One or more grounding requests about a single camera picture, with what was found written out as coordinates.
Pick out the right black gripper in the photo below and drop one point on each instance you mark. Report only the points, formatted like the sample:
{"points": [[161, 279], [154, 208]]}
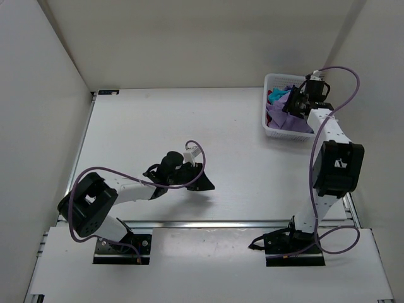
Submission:
{"points": [[293, 101]]}

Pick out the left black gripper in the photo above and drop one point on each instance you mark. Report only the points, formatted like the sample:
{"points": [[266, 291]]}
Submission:
{"points": [[192, 176]]}

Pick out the purple t shirt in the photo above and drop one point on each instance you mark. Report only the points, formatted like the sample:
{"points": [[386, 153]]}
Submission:
{"points": [[285, 121]]}

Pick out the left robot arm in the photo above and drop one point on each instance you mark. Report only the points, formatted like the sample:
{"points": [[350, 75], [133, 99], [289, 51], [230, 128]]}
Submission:
{"points": [[94, 197]]}

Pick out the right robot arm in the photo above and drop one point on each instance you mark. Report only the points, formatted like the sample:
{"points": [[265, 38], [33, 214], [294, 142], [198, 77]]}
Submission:
{"points": [[335, 162]]}

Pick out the teal t shirt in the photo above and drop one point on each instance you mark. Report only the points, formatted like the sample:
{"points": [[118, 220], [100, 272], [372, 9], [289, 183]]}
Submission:
{"points": [[275, 94]]}

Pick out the white plastic basket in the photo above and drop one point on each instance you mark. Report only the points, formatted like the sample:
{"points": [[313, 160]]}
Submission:
{"points": [[279, 81]]}

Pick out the red t shirt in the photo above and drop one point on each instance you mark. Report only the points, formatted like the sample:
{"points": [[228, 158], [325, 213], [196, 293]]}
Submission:
{"points": [[268, 118]]}

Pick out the black label sticker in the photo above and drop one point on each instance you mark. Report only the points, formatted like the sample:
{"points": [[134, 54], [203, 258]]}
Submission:
{"points": [[108, 92]]}

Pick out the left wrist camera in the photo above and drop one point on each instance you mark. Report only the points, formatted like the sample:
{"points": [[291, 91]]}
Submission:
{"points": [[190, 154]]}

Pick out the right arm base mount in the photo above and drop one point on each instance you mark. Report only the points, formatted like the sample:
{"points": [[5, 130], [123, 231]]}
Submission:
{"points": [[288, 248]]}

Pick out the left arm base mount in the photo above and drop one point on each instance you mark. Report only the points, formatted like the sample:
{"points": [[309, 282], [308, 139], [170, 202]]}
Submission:
{"points": [[104, 253]]}

